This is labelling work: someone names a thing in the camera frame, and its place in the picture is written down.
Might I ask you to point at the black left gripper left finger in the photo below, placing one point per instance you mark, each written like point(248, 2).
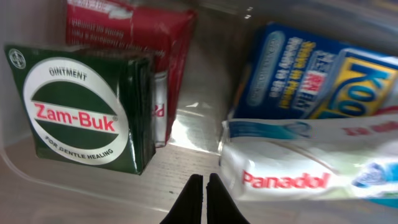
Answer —
point(187, 208)

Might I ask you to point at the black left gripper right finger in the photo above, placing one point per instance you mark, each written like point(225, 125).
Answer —
point(220, 206)

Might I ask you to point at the white Panadol box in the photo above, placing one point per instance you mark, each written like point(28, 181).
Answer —
point(311, 159)

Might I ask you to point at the green Zam-Buk box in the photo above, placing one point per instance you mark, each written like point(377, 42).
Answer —
point(90, 106)

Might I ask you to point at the blue Kool Fever box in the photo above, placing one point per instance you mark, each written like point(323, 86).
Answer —
point(293, 74)

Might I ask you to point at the orange Panadol box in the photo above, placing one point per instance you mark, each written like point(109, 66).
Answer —
point(165, 34)

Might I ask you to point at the clear plastic container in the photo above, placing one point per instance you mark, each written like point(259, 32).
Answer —
point(36, 190)

